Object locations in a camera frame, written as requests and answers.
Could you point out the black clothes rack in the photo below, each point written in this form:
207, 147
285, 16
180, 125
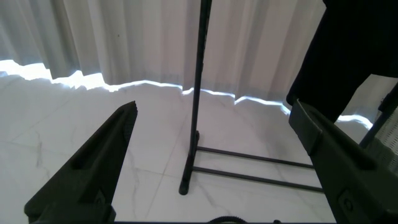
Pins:
200, 62

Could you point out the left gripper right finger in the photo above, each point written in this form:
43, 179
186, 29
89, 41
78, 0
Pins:
351, 177

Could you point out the white curtain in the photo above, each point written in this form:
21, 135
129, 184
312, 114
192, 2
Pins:
140, 37

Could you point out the black long-sleeved shirt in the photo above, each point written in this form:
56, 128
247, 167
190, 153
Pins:
348, 46

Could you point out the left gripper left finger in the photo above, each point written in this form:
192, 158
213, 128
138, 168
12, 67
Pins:
90, 174

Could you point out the white laundry basket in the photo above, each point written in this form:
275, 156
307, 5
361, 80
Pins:
387, 140

